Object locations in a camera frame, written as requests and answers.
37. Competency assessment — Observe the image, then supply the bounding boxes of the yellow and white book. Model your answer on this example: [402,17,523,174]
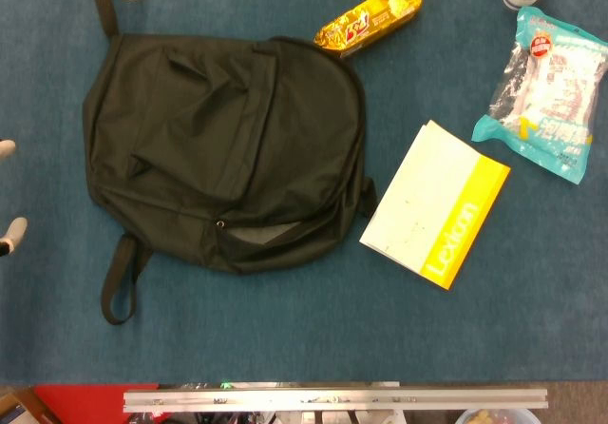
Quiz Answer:
[359,119,512,291]

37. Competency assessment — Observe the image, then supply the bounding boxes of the red panel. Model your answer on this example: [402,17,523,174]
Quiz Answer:
[32,384,161,424]

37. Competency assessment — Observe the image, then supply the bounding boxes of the blue felt table cover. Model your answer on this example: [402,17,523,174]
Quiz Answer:
[0,0,608,387]

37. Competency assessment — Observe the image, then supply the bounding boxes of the gold foil biscuit packet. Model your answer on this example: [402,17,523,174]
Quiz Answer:
[313,0,425,59]

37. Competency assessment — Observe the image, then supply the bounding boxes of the brown cardboard box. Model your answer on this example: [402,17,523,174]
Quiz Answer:
[0,388,48,424]

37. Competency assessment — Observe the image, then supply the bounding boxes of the black fabric backpack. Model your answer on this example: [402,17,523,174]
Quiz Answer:
[82,0,379,326]

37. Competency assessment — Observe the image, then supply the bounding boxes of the aluminium profile rail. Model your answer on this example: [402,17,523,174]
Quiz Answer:
[123,388,549,414]

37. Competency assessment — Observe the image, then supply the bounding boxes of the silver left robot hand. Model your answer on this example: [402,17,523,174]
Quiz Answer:
[0,139,29,258]

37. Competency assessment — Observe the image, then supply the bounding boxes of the pale blue plastic bin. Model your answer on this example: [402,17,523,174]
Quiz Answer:
[455,408,542,424]

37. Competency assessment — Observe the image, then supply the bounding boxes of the teal plastic snack bag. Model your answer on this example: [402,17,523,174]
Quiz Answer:
[470,6,608,186]

